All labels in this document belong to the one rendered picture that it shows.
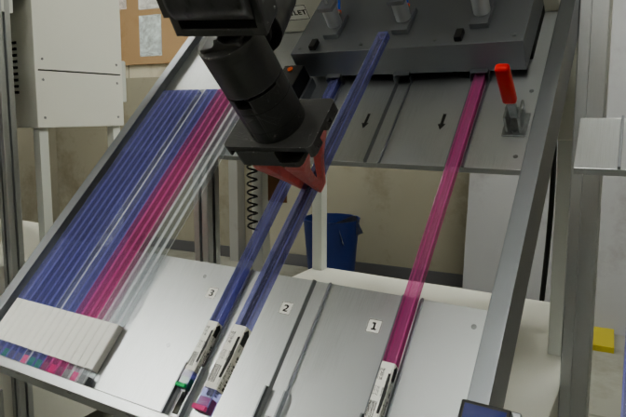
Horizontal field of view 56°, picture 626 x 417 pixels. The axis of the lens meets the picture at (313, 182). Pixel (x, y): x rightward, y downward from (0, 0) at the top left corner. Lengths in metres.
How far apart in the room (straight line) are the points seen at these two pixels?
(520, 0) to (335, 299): 0.46
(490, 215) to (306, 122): 2.68
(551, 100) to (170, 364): 0.55
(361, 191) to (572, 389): 2.86
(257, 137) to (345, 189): 3.26
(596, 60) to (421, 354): 0.52
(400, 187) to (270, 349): 3.05
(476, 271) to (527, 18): 2.50
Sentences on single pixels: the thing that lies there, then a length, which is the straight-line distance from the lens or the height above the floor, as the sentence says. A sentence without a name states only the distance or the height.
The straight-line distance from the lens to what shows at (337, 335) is 0.65.
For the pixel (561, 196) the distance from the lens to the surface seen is 1.10.
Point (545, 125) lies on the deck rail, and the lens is 0.74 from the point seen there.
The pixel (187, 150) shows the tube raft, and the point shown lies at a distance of 0.94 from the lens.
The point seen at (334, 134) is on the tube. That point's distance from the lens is 0.67.
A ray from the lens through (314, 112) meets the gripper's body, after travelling 0.56.
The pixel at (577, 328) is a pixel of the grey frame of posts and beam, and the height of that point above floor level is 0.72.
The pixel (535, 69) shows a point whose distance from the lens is 0.83.
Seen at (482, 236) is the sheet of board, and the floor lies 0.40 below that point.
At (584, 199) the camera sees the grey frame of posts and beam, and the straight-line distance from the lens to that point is 0.96.
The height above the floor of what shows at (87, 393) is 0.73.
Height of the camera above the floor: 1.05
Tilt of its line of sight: 7 degrees down
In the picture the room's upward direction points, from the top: straight up
